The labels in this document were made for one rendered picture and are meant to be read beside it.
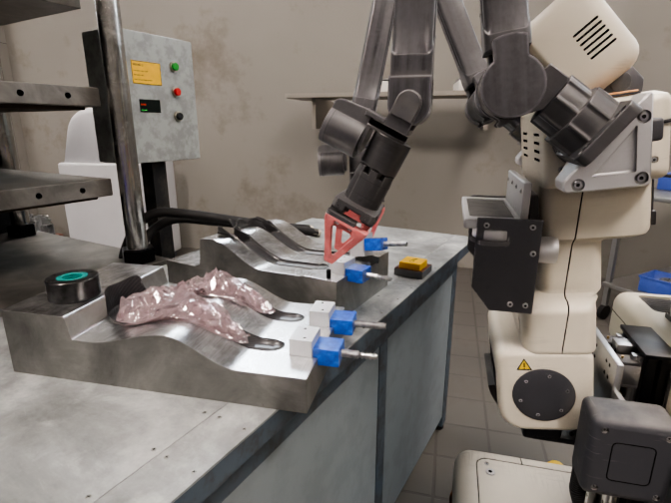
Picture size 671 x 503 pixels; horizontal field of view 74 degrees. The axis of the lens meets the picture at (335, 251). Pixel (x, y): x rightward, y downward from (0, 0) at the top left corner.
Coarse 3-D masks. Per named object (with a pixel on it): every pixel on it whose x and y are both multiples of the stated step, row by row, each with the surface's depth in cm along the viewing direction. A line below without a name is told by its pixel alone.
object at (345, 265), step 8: (344, 256) 96; (352, 256) 96; (336, 264) 93; (344, 264) 92; (352, 264) 95; (360, 264) 95; (336, 272) 93; (344, 272) 93; (352, 272) 92; (360, 272) 91; (368, 272) 92; (352, 280) 92; (360, 280) 91
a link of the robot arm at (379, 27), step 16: (384, 0) 97; (384, 16) 97; (368, 32) 98; (384, 32) 97; (368, 48) 98; (384, 48) 98; (368, 64) 98; (384, 64) 99; (368, 80) 98; (368, 96) 98
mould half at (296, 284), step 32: (288, 224) 123; (192, 256) 116; (224, 256) 103; (256, 256) 103; (288, 256) 108; (320, 256) 107; (384, 256) 108; (288, 288) 95; (320, 288) 91; (352, 288) 96
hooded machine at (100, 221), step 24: (72, 120) 354; (72, 144) 360; (96, 144) 356; (72, 168) 361; (96, 168) 357; (168, 168) 396; (72, 216) 373; (96, 216) 369; (120, 216) 365; (96, 240) 375; (120, 240) 371
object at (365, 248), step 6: (366, 240) 101; (372, 240) 100; (378, 240) 99; (384, 240) 101; (354, 246) 102; (360, 246) 101; (366, 246) 101; (372, 246) 100; (378, 246) 99; (384, 246) 101; (390, 246) 100; (396, 246) 99; (402, 246) 98; (354, 252) 102; (360, 252) 102; (366, 252) 102; (372, 252) 105
